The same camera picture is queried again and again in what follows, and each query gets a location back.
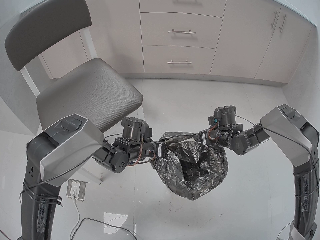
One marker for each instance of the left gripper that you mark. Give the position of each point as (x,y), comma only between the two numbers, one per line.
(142,152)

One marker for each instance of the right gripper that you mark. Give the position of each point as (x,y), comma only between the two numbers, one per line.
(217,138)

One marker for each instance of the black plastic bag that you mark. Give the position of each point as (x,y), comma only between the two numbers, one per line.
(212,174)

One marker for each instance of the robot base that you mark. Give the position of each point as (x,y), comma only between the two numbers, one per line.
(297,235)

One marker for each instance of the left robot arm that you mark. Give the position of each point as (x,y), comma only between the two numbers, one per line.
(65,139)

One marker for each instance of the grey chair with white legs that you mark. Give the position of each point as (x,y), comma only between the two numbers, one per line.
(87,96)

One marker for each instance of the beige cabinet with drawers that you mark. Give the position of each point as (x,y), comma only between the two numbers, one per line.
(180,16)

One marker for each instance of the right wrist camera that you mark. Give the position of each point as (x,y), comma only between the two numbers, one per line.
(212,121)

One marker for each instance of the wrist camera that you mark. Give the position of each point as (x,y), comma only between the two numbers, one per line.
(148,131)
(212,121)

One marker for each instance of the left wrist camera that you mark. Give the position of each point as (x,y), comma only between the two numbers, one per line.
(148,131)

